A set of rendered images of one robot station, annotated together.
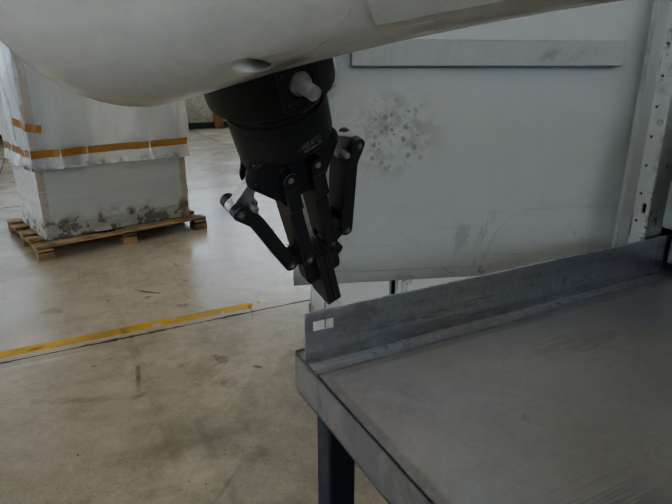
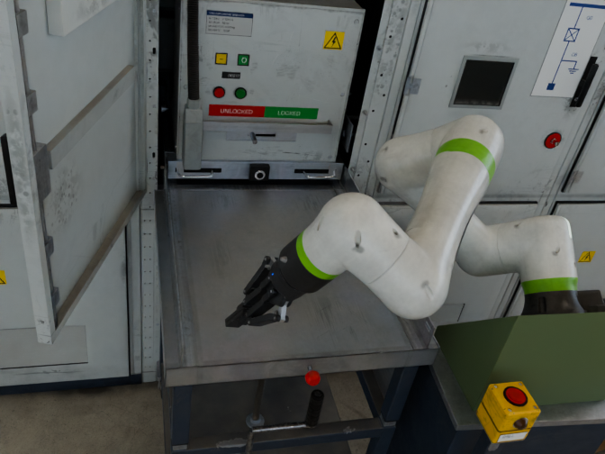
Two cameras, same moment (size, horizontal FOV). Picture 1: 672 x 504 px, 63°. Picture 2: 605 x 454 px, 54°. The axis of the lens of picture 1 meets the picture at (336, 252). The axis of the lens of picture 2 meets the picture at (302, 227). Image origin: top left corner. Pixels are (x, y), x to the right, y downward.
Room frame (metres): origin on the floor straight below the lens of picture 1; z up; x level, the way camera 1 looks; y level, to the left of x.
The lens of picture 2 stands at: (0.29, 0.83, 1.82)
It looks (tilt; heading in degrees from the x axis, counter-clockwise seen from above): 35 degrees down; 278
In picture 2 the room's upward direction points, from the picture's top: 10 degrees clockwise
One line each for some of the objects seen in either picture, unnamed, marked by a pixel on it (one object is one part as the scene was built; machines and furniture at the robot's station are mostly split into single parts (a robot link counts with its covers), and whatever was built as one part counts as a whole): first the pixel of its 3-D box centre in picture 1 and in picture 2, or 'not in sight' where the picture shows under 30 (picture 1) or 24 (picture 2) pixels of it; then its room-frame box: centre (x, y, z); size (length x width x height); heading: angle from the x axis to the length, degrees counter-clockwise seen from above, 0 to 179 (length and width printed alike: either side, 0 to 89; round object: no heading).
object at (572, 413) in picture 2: not in sight; (515, 369); (-0.13, -0.35, 0.74); 0.45 x 0.33 x 0.02; 23
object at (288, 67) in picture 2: not in sight; (266, 91); (0.69, -0.73, 1.15); 0.48 x 0.01 x 0.48; 27
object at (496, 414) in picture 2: not in sight; (507, 412); (-0.06, -0.09, 0.85); 0.08 x 0.08 x 0.10; 27
